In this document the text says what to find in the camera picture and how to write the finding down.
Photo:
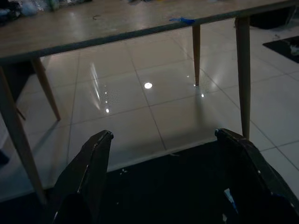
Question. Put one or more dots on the dark clutter pile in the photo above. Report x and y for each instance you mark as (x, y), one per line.
(9, 11)

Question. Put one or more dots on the black floor mat, white edging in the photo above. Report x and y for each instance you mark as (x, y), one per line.
(163, 186)

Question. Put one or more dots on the light wooden table, tapered legs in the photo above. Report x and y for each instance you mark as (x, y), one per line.
(70, 28)

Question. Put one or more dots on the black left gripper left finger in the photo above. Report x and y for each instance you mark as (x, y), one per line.
(88, 177)

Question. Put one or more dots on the black floor mat with litter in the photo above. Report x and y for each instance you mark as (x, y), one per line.
(280, 46)

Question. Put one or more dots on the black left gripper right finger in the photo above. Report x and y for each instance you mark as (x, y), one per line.
(247, 182)

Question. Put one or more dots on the blue tape piece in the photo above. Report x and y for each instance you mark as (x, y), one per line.
(184, 20)

